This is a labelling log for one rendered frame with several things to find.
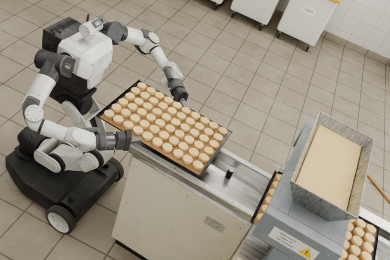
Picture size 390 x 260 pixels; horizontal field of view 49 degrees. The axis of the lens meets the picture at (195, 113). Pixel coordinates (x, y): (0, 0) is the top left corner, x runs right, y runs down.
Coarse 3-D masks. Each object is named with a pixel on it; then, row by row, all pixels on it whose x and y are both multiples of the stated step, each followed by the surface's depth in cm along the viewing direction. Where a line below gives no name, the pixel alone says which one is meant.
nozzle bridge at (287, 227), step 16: (304, 128) 219; (304, 144) 210; (288, 160) 200; (288, 176) 190; (288, 192) 183; (272, 208) 173; (288, 208) 176; (304, 208) 178; (272, 224) 173; (288, 224) 170; (304, 224) 172; (320, 224) 174; (336, 224) 177; (272, 240) 177; (288, 240) 173; (304, 240) 169; (320, 240) 168; (336, 240) 170; (272, 256) 182; (288, 256) 178; (304, 256) 174; (320, 256) 170; (336, 256) 166
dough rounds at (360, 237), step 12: (276, 180) 225; (264, 204) 209; (348, 228) 212; (360, 228) 214; (372, 228) 216; (348, 240) 209; (360, 240) 208; (372, 240) 210; (348, 252) 203; (360, 252) 205
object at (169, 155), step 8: (136, 96) 230; (152, 96) 234; (120, 112) 217; (136, 112) 221; (176, 112) 230; (112, 120) 212; (128, 120) 215; (184, 120) 226; (120, 128) 209; (160, 128) 217; (176, 128) 220; (192, 128) 224; (136, 136) 208; (184, 136) 217; (224, 136) 226; (152, 144) 207; (192, 144) 215; (160, 152) 205; (184, 152) 209; (200, 152) 212; (176, 160) 204; (208, 160) 210; (192, 168) 203
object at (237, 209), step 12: (132, 144) 217; (144, 156) 217; (156, 156) 215; (168, 168) 213; (180, 180) 214; (192, 180) 210; (204, 192) 211; (216, 192) 209; (228, 204) 208; (240, 204) 207; (240, 216) 208
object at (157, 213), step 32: (128, 192) 236; (160, 192) 224; (192, 192) 213; (224, 192) 218; (256, 192) 224; (128, 224) 251; (160, 224) 238; (192, 224) 225; (224, 224) 214; (160, 256) 254; (192, 256) 240; (224, 256) 227
